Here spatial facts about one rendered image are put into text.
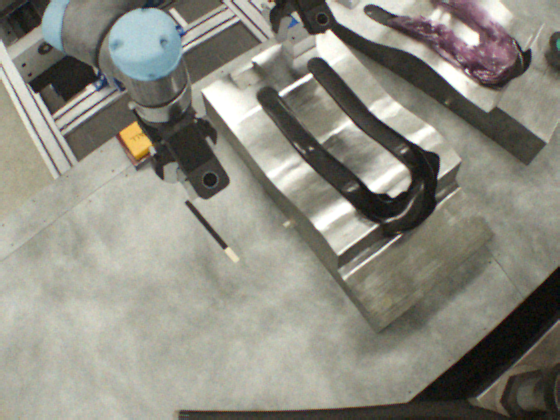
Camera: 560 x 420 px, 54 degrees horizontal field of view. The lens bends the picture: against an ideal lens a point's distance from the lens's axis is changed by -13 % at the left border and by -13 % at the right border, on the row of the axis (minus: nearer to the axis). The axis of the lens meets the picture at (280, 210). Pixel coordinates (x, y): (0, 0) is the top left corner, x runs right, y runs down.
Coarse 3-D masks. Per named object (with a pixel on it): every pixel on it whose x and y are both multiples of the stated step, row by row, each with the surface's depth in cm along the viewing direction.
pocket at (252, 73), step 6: (246, 66) 108; (252, 66) 108; (258, 66) 107; (240, 72) 108; (246, 72) 108; (252, 72) 109; (258, 72) 109; (264, 72) 106; (234, 78) 108; (240, 78) 108; (246, 78) 108; (252, 78) 108; (258, 78) 108; (240, 84) 108; (246, 84) 108; (252, 84) 108
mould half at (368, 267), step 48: (336, 48) 107; (240, 96) 104; (288, 96) 105; (384, 96) 105; (240, 144) 103; (288, 144) 102; (336, 144) 102; (432, 144) 97; (288, 192) 98; (336, 192) 95; (384, 192) 94; (336, 240) 92; (384, 240) 99; (432, 240) 99; (480, 240) 99; (384, 288) 97; (432, 288) 97
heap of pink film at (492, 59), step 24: (432, 0) 111; (456, 0) 109; (408, 24) 109; (432, 24) 107; (480, 24) 108; (456, 48) 105; (480, 48) 108; (504, 48) 107; (480, 72) 107; (504, 72) 106
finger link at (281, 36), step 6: (264, 12) 101; (264, 18) 102; (282, 18) 96; (288, 18) 97; (270, 24) 102; (282, 24) 98; (288, 24) 99; (282, 30) 100; (276, 36) 101; (282, 36) 102
